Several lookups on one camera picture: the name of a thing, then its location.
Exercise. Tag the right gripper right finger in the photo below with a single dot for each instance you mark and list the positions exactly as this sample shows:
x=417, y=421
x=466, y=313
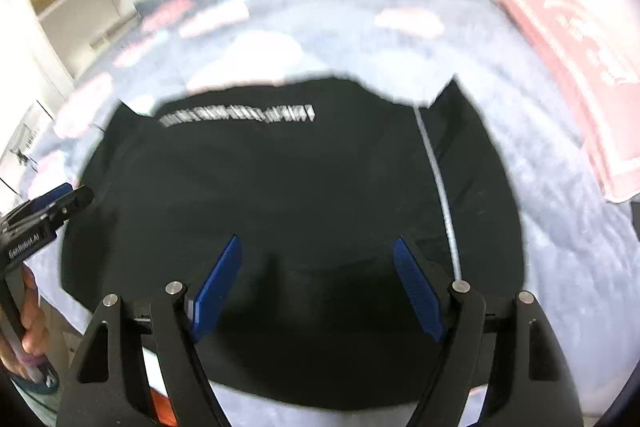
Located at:
x=529, y=382

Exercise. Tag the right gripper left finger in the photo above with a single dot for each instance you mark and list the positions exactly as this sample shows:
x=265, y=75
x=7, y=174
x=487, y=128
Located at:
x=107, y=384

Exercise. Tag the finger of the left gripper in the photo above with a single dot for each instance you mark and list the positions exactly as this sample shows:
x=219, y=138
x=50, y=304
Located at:
x=43, y=201
x=68, y=202

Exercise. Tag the black hooded jacket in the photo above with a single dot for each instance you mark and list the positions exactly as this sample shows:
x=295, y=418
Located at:
x=317, y=178

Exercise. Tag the person's left hand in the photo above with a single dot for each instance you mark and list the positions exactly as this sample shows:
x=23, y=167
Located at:
x=36, y=339

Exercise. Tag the pink pillow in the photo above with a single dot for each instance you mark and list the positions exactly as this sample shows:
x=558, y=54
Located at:
x=598, y=81

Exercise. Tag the floral grey pink bedspread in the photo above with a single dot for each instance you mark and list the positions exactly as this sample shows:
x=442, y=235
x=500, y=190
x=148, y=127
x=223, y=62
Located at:
x=581, y=253

